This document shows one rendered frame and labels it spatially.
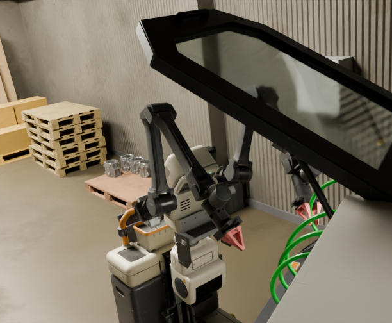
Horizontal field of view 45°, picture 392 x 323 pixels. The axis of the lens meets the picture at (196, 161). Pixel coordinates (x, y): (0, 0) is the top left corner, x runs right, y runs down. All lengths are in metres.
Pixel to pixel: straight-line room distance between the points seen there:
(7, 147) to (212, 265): 5.70
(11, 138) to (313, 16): 5.19
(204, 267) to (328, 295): 1.55
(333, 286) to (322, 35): 3.07
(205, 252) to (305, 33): 2.13
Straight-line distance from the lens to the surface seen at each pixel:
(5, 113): 8.00
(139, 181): 5.46
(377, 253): 0.90
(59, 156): 6.42
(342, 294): 0.79
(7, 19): 9.34
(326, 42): 3.73
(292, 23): 3.92
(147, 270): 2.44
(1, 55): 8.99
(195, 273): 2.26
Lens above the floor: 2.00
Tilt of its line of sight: 19 degrees down
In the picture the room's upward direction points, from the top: 7 degrees counter-clockwise
